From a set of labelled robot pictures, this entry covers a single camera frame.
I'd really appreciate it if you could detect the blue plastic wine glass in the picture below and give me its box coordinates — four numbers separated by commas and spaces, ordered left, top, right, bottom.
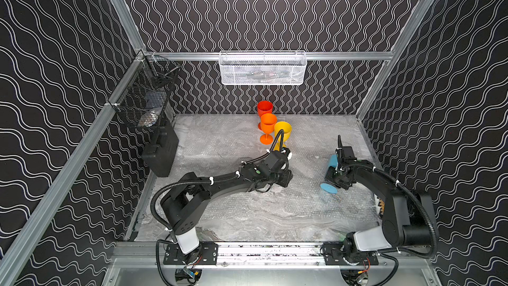
320, 154, 339, 194

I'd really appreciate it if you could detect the yellow plastic wine glass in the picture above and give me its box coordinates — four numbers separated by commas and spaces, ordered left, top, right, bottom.
273, 121, 292, 150

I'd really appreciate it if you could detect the orange plastic wine glass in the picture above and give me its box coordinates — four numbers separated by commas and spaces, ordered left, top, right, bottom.
260, 113, 277, 145

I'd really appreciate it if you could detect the red plastic wine glass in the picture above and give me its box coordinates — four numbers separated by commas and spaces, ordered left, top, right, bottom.
257, 101, 273, 131

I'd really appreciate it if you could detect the bubble blue glass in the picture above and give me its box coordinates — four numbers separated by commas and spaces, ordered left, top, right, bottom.
273, 156, 379, 230

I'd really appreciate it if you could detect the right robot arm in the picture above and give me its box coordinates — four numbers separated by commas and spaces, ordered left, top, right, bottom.
327, 161, 439, 262

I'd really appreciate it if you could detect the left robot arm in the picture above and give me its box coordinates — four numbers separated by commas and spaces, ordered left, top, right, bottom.
150, 164, 293, 259

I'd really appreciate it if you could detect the black speaker box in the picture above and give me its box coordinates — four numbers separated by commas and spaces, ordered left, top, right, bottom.
142, 122, 179, 177

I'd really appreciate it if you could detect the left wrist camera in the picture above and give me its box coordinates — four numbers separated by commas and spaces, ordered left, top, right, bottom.
259, 147, 292, 174

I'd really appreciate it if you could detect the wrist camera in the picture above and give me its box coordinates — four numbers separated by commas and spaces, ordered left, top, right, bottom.
335, 146, 357, 166
259, 147, 292, 174

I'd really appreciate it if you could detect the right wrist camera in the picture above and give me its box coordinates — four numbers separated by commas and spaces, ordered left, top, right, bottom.
335, 146, 357, 166

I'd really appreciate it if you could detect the white wire mesh basket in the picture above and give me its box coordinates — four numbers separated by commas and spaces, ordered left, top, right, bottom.
218, 50, 308, 86

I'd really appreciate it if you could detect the black wire mesh basket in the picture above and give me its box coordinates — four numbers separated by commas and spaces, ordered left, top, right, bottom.
112, 54, 182, 130

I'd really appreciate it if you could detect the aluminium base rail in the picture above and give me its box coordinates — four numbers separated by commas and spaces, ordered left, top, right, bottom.
106, 241, 433, 269

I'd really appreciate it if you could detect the aluminium frame corner post left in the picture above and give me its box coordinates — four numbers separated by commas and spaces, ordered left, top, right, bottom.
110, 0, 146, 52

